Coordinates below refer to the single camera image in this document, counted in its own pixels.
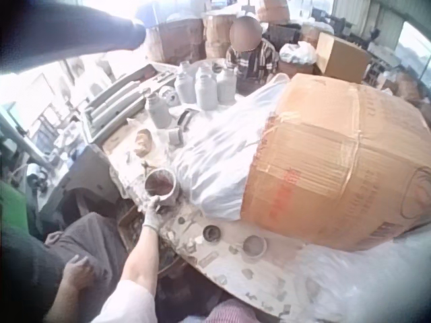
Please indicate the small dark bowl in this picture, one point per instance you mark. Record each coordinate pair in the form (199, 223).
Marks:
(211, 233)

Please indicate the grey clay bottle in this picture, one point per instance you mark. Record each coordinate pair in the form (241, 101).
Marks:
(226, 87)
(186, 85)
(205, 91)
(158, 112)

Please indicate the clear plastic sheet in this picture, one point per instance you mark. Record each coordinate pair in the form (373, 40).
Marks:
(363, 286)

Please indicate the large taped cardboard box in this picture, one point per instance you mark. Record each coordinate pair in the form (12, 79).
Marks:
(336, 161)

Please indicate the person's left fingers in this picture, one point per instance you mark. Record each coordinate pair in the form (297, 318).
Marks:
(155, 203)

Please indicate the grey tray with rolls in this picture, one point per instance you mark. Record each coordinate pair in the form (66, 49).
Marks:
(114, 101)

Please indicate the brown sponge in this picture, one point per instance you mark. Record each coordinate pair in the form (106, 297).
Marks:
(143, 142)

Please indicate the stack of brown drums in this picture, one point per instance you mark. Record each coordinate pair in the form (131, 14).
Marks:
(188, 37)

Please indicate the curved grey clay strip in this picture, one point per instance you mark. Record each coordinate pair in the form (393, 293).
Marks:
(185, 117)

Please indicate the person's left hand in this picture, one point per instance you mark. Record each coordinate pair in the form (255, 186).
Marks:
(152, 212)

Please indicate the small grey clay cylinder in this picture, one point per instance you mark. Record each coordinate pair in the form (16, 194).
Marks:
(175, 136)

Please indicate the person's legs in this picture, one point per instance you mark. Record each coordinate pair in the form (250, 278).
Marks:
(232, 311)

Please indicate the grey cup with brown liquid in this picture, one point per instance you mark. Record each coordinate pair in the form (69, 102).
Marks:
(161, 186)

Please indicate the basket with white bag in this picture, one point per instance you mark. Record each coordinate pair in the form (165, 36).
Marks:
(298, 55)

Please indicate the plain cardboard box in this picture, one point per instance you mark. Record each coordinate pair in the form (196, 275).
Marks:
(340, 57)

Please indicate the white plastic bag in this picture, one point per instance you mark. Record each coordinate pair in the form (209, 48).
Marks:
(219, 151)

